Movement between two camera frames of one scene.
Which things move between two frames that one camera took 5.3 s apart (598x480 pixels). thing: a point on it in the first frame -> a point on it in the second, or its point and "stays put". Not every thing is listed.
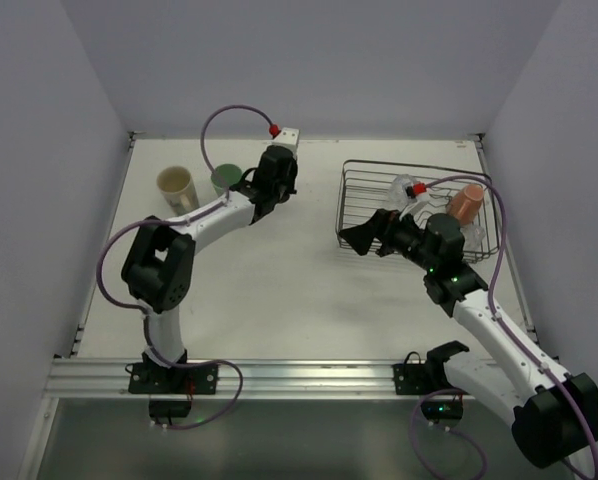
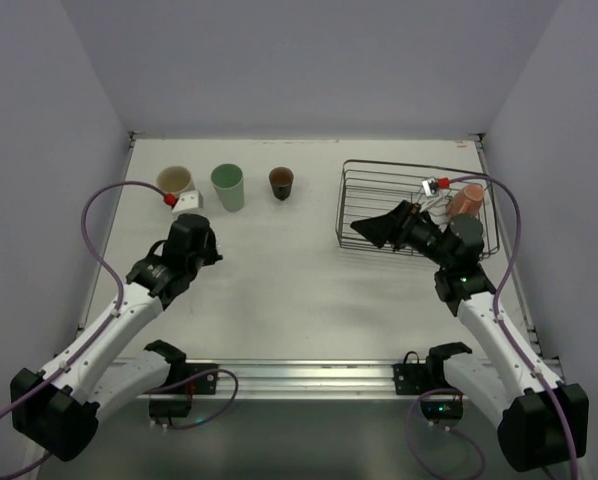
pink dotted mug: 464,203 stays put
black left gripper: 281,181 -> 211,248
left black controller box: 169,408 stays put
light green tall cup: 224,176 stays put
